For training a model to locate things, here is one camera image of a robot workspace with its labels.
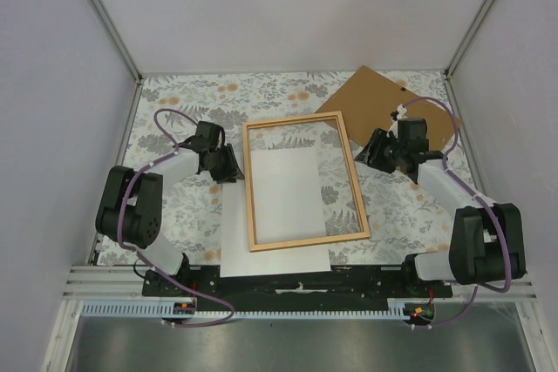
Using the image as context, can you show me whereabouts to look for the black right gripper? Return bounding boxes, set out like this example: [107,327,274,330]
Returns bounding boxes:
[353,129,405,175]

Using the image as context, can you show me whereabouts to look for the wooden picture frame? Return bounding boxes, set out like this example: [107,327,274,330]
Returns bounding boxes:
[242,112,371,253]

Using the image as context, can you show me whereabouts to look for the white photo paper sheet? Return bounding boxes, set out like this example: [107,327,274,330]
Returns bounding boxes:
[220,147,330,278]

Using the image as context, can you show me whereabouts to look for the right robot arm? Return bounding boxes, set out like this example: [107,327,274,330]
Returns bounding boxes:
[355,118,527,297]

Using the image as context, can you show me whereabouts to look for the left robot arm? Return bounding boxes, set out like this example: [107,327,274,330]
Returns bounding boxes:
[95,121,244,296]

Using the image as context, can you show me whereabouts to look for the floral patterned table mat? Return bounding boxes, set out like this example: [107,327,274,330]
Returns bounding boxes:
[124,71,453,273]

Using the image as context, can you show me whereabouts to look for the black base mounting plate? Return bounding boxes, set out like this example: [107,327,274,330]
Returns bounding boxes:
[141,263,454,310]

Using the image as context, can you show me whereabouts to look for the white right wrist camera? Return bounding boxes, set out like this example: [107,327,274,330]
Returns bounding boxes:
[389,104,407,137]

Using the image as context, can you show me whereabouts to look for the white slotted cable duct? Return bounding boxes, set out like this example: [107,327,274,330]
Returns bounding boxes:
[80,300,413,317]

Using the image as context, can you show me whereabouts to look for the aluminium rail base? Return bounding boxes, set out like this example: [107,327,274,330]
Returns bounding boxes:
[60,263,537,301]

